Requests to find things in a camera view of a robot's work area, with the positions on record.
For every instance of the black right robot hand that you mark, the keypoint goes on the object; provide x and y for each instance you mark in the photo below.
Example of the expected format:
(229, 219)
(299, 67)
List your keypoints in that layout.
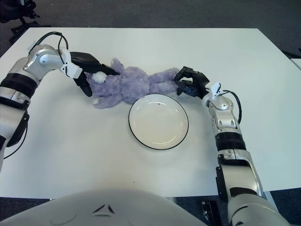
(198, 82)

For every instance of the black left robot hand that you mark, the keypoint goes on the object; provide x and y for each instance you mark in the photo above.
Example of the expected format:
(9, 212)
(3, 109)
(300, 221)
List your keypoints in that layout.
(87, 62)

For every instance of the purple plush teddy bear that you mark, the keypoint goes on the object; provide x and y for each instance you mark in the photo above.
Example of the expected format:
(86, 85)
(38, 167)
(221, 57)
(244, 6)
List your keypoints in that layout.
(131, 87)

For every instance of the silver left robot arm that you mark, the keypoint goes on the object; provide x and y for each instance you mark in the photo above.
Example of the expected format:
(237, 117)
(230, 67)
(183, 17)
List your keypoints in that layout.
(18, 82)

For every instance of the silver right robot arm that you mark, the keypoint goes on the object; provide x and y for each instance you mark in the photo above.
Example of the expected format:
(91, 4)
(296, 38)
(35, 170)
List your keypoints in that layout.
(225, 120)

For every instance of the white plate with black rim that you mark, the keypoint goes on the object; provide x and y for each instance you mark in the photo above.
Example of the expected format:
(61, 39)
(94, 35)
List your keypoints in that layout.
(157, 122)

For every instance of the black office chair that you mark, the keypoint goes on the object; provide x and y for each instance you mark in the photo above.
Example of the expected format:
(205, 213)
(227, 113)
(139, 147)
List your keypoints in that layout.
(9, 11)

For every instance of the white side table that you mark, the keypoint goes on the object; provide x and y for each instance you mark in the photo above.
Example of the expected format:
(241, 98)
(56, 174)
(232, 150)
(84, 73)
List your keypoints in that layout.
(296, 62)

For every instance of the white table leg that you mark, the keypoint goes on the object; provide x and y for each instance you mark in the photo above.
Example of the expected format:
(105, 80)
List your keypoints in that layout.
(268, 195)

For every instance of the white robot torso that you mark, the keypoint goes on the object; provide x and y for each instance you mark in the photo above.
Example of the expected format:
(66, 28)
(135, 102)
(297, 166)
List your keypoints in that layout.
(105, 207)

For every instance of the white left wrist mount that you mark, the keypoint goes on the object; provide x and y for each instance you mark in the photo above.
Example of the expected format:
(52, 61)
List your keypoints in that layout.
(74, 71)

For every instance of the white wrist mount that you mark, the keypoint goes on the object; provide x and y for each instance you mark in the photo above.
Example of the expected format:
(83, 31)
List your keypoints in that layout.
(216, 89)
(74, 71)

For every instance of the white right wrist mount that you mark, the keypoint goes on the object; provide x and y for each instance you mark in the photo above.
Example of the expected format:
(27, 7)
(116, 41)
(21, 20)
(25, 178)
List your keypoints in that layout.
(216, 89)

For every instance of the black metal table bracket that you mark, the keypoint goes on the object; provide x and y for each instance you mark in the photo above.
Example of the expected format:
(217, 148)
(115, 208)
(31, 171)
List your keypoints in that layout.
(208, 212)

